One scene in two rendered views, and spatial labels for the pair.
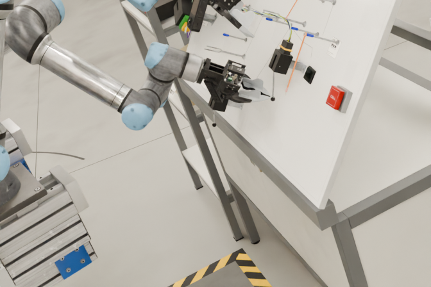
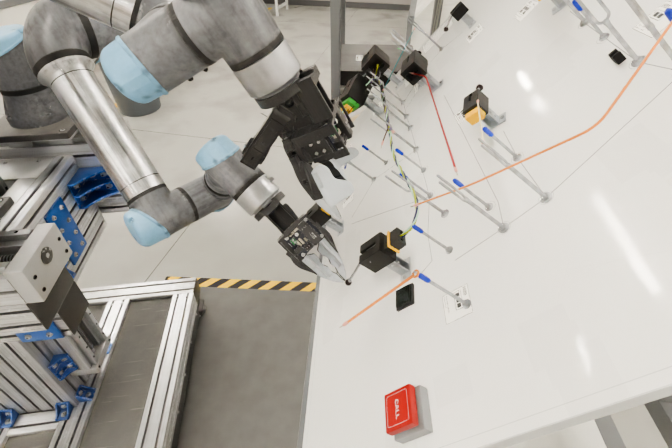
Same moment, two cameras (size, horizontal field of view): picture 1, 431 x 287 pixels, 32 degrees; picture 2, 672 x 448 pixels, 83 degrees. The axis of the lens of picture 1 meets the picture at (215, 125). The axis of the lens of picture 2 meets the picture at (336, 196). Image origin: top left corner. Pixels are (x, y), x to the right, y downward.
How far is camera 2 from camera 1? 151 cm
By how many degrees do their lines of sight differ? 16
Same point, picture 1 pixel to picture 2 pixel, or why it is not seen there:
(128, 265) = (256, 243)
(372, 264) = not seen: outside the picture
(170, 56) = (228, 169)
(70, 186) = (12, 276)
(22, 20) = (44, 16)
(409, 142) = not seen: hidden behind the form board
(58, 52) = (73, 89)
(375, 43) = (529, 413)
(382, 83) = not seen: hidden behind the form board
